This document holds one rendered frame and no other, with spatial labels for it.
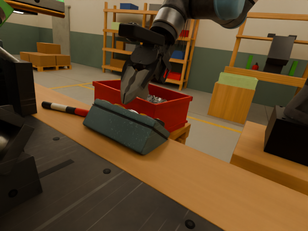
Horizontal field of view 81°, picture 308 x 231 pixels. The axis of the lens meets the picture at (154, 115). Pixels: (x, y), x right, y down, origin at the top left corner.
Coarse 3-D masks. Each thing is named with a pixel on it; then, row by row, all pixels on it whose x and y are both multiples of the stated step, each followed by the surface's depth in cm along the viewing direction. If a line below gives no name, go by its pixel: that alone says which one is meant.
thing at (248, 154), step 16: (256, 128) 63; (240, 144) 50; (256, 144) 51; (240, 160) 44; (256, 160) 43; (272, 160) 44; (288, 160) 45; (272, 176) 41; (288, 176) 39; (304, 176) 39; (304, 192) 38
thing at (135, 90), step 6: (138, 72) 41; (144, 72) 41; (138, 78) 41; (132, 84) 41; (138, 84) 40; (132, 90) 40; (138, 90) 40; (144, 90) 43; (126, 96) 40; (132, 96) 40; (138, 96) 42; (144, 96) 44; (126, 102) 41
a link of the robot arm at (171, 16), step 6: (162, 12) 44; (168, 12) 43; (174, 12) 43; (156, 18) 44; (162, 18) 43; (168, 18) 43; (174, 18) 43; (180, 18) 44; (168, 24) 43; (174, 24) 43; (180, 24) 44; (174, 30) 44; (180, 30) 45
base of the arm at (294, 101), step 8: (304, 88) 46; (296, 96) 47; (304, 96) 44; (288, 104) 49; (296, 104) 46; (304, 104) 44; (288, 112) 47; (296, 112) 45; (304, 112) 43; (296, 120) 45; (304, 120) 43
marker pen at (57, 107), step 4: (44, 104) 42; (48, 104) 42; (52, 104) 42; (56, 104) 42; (60, 104) 42; (52, 108) 42; (56, 108) 42; (60, 108) 42; (64, 108) 41; (68, 108) 41; (72, 108) 41; (76, 108) 41; (80, 108) 42; (68, 112) 42; (72, 112) 41; (76, 112) 41; (80, 112) 41; (84, 112) 41
